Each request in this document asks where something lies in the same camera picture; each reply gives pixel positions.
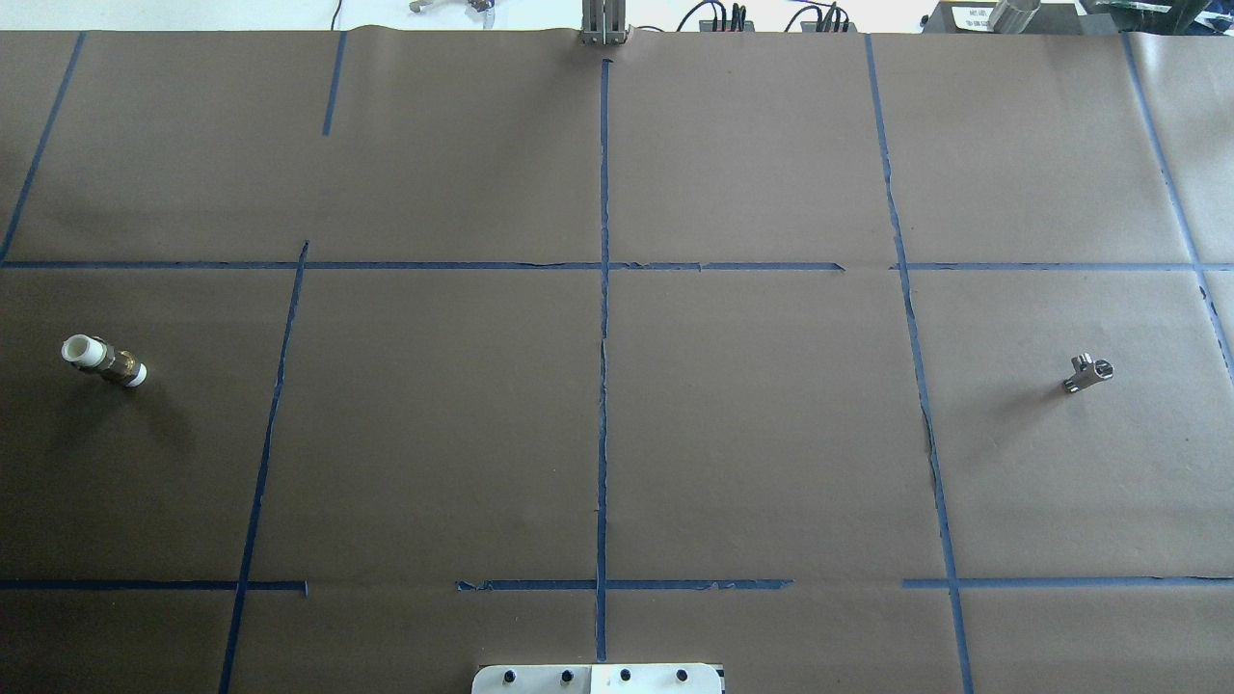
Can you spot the chrome metal tee fitting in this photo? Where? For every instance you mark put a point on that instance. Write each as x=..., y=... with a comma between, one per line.
x=1087, y=371

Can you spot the white and brass PPR valve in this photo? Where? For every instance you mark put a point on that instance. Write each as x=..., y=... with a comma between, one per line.
x=94, y=355

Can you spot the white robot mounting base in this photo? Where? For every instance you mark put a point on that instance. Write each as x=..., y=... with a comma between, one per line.
x=690, y=677

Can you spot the reacher grabber stick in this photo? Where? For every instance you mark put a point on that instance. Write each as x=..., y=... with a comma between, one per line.
x=472, y=9

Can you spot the grey box with label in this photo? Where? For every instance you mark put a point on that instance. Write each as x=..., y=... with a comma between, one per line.
x=970, y=18

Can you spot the metal cup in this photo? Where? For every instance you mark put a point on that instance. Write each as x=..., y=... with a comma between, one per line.
x=1012, y=17

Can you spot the aluminium frame post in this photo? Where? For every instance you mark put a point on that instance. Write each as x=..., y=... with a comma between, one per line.
x=604, y=22

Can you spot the black cable connector box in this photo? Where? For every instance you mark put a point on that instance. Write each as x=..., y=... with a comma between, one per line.
x=727, y=18
x=831, y=18

